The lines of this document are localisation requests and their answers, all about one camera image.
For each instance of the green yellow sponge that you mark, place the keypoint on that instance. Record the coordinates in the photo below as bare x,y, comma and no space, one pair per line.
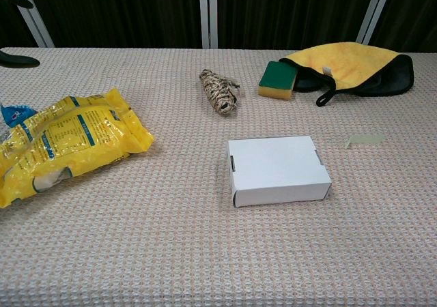
277,78

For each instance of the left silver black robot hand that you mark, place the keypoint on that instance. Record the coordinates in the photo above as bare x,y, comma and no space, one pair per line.
17,61

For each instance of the blue small packet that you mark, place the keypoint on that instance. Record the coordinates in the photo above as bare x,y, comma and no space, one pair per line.
15,114

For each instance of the yellow black cloth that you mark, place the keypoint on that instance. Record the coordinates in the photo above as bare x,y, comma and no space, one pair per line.
355,65

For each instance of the white cardboard box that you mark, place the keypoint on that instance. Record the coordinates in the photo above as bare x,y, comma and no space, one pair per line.
276,167

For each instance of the beige waffle tablecloth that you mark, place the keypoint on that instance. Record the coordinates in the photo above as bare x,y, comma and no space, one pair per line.
170,245

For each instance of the white frame post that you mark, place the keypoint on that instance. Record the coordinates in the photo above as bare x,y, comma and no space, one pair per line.
37,20
373,13
208,13

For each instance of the jute twine roll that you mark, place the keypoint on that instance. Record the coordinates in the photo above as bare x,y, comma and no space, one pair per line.
218,90

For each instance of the yellow snack bag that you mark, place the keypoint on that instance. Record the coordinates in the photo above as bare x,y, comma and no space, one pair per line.
78,140

